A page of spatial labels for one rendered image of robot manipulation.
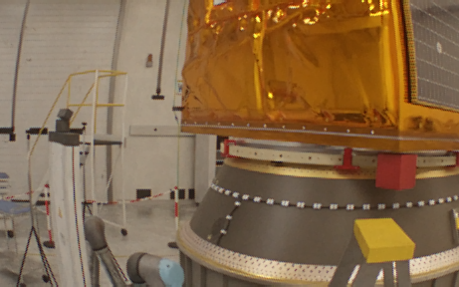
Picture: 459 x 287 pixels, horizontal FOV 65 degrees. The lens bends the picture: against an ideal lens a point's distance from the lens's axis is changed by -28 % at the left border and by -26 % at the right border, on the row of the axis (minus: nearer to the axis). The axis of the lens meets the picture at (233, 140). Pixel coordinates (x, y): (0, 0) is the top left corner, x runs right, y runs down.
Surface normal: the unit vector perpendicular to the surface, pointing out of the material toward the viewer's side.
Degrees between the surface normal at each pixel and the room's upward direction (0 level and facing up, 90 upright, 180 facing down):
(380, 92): 92
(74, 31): 90
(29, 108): 90
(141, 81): 90
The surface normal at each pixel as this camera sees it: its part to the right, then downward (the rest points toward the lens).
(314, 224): -0.39, -0.45
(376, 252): -0.14, 0.04
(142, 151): 0.52, 0.05
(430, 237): 0.18, -0.43
